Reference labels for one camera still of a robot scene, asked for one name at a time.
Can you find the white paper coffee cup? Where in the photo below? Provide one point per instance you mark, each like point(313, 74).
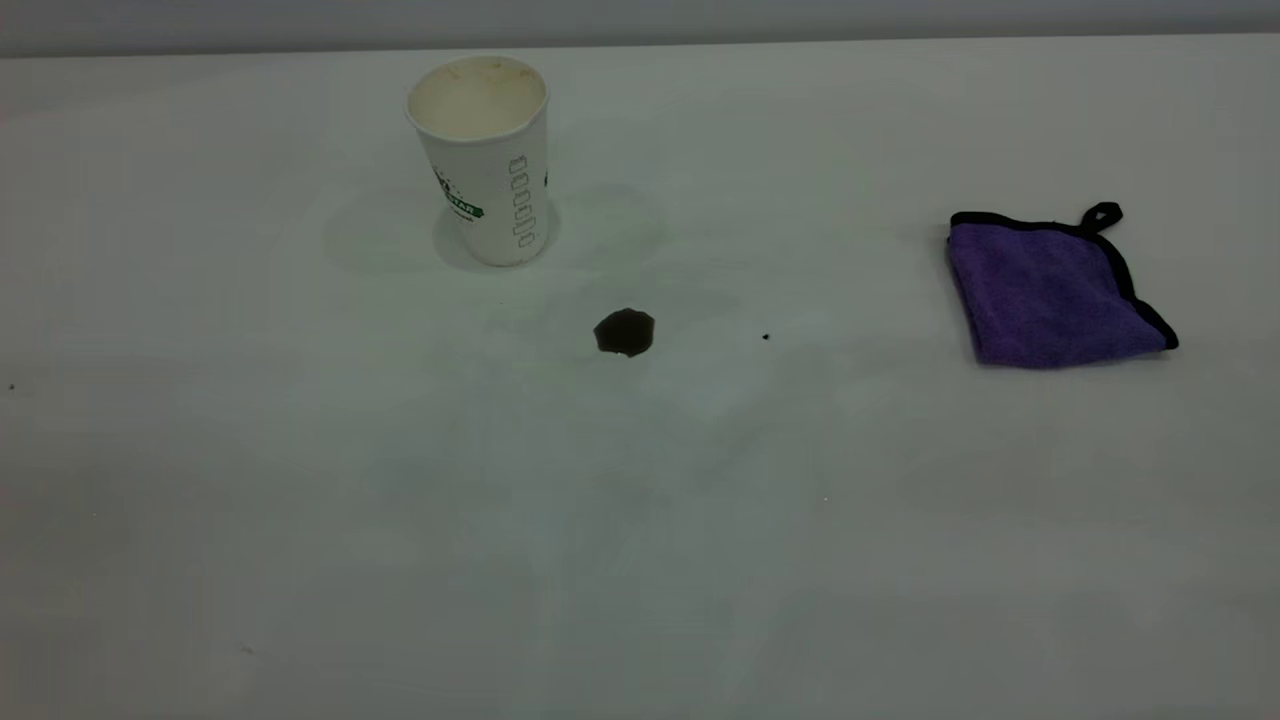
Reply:
point(490, 150)

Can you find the purple cloth with black trim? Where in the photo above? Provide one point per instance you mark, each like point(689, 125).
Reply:
point(1050, 290)

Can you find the dark brown coffee stain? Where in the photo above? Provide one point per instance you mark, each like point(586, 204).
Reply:
point(625, 333)

